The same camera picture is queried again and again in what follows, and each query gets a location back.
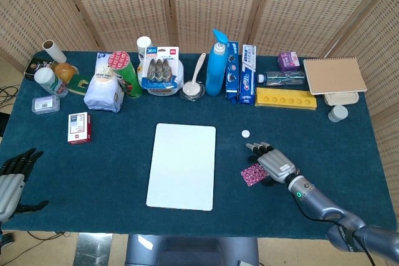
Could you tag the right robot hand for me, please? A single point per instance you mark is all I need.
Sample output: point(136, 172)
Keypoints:
point(275, 161)

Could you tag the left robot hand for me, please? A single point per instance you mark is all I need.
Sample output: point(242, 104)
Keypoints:
point(11, 185)

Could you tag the pink patterned card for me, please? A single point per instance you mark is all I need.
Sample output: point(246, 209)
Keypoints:
point(251, 175)

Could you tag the small white round disc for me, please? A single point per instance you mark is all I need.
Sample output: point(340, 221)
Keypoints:
point(245, 133)

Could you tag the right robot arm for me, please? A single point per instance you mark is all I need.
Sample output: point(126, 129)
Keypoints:
point(321, 203)

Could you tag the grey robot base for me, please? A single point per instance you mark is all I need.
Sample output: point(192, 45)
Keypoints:
point(193, 250)

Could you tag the white board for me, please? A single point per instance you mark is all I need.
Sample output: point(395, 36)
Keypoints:
point(182, 166)

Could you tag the yellow foam tray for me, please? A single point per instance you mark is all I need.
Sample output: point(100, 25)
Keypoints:
point(285, 101)

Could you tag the small grey jar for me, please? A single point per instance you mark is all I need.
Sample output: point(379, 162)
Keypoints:
point(337, 114)

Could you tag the clear water bottle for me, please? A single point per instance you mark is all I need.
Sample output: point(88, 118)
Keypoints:
point(283, 78)

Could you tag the small clear plastic box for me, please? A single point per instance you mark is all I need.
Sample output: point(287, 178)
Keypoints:
point(45, 105)

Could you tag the red white card box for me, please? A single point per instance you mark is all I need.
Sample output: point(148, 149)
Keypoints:
point(78, 127)

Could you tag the Crest toothpaste box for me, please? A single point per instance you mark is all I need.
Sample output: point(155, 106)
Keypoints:
point(247, 76)

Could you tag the beige lunch box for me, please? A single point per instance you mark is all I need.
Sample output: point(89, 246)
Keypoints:
point(341, 99)

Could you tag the blue Oreo box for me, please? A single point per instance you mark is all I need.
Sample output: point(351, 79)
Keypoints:
point(232, 73)

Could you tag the teal table cloth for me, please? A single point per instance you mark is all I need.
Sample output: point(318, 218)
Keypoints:
point(109, 169)

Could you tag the purple small box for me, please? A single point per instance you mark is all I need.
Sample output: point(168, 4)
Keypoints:
point(289, 61)

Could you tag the dark patterned bowl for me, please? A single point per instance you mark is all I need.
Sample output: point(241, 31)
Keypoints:
point(201, 93)

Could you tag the brown spiral notebook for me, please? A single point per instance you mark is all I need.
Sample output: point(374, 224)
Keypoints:
point(335, 75)

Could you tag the blue pump bottle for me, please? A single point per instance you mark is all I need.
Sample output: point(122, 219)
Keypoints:
point(215, 73)

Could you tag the white printed snack cup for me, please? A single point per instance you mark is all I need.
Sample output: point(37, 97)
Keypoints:
point(50, 82)

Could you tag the white plastic spoon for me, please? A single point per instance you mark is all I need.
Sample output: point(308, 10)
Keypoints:
point(190, 88)

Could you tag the black tin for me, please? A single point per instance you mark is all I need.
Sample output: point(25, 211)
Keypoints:
point(32, 68)

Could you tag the green yellow sponge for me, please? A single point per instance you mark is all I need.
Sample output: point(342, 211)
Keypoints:
point(79, 85)

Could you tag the orange bottle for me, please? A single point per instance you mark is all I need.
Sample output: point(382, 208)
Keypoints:
point(65, 71)

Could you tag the pale paper flour bag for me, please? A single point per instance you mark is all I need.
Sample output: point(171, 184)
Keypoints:
point(101, 94)

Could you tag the clear plastic container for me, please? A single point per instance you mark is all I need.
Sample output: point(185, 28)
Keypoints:
point(162, 91)

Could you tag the white cardboard tube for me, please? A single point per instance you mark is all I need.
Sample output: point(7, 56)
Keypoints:
point(54, 51)

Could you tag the green Pringles can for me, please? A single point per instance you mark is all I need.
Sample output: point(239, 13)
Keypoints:
point(129, 76)

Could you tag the wicker folding screen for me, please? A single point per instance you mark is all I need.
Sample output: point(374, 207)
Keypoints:
point(202, 4)

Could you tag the white tall bottle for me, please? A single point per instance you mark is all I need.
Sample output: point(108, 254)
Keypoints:
point(143, 45)

